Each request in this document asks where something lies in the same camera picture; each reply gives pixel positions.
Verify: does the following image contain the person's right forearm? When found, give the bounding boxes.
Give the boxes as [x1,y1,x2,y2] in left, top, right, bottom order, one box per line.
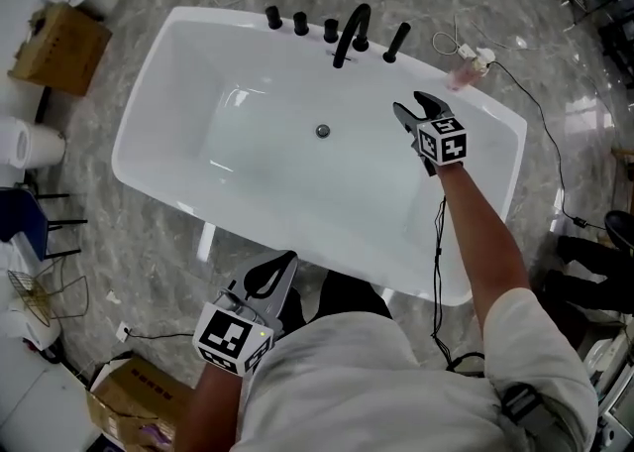
[435,162,531,337]

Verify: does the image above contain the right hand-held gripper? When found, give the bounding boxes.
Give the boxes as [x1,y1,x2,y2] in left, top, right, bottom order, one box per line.
[392,90,470,177]

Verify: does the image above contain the open cardboard box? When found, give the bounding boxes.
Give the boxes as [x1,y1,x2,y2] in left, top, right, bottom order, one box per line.
[86,353,197,452]

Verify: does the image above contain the brown cardboard box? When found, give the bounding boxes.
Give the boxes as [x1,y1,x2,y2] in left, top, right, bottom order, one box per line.
[7,2,114,98]

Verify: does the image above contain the person's black trousers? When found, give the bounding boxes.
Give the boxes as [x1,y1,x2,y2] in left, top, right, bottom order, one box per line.
[284,271,395,332]

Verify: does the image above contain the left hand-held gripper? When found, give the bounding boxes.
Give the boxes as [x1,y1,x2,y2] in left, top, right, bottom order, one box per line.
[191,250,300,378]

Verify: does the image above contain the black floor cable with adapter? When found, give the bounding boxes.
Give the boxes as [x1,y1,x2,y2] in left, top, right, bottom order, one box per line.
[487,60,608,233]

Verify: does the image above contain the grey arm strap with buckle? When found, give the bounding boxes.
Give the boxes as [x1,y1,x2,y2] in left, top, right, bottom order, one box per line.
[499,383,576,446]

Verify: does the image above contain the person's white shirt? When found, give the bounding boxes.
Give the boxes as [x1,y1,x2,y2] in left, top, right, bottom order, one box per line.
[232,285,600,452]

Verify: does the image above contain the blue chair with black legs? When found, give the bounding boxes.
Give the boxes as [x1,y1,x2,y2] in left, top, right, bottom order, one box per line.
[0,186,89,263]

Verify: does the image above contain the pink soap bottle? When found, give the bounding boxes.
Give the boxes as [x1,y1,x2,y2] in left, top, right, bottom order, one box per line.
[445,48,496,93]

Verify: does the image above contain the person's left forearm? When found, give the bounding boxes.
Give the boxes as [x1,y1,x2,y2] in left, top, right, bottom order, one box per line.
[172,365,247,452]

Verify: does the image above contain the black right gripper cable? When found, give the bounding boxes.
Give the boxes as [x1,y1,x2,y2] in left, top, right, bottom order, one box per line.
[430,194,489,377]

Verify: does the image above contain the black cylindrical peg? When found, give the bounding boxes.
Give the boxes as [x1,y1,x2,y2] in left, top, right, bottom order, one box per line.
[385,22,412,57]

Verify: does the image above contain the dark wooden table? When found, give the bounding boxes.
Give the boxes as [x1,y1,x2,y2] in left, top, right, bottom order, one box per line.
[542,234,634,315]

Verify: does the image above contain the black curved faucet spout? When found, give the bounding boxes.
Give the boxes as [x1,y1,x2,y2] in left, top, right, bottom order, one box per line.
[332,2,372,70]

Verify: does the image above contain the white bathtub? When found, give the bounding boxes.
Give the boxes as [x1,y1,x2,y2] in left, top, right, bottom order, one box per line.
[111,6,528,307]

